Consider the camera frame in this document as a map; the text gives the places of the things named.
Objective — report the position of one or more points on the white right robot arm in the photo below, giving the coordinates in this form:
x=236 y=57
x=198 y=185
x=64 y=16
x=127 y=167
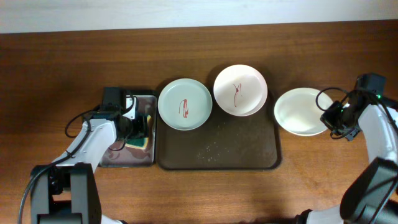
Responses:
x=367 y=200

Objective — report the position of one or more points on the metal wash tray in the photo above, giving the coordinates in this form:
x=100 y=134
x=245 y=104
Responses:
x=120 y=156

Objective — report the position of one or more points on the green yellow sponge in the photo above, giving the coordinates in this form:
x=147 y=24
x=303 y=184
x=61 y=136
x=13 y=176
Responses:
x=145 y=141

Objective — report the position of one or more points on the pale green plate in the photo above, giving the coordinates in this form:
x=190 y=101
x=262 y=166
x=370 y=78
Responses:
x=185 y=104

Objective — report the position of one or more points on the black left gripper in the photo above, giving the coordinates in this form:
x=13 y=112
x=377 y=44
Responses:
x=138 y=126

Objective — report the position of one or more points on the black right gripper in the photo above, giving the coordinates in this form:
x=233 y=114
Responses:
x=329 y=115

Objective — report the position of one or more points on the cream white plate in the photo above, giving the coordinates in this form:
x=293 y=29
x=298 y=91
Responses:
x=297 y=112

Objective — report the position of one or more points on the dark brown serving tray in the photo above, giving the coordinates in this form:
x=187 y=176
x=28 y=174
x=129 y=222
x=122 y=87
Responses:
x=223 y=142

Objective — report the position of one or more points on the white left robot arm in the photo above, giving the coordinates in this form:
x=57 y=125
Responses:
x=65 y=191

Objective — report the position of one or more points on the pink plate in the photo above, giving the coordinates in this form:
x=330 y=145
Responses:
x=240 y=90

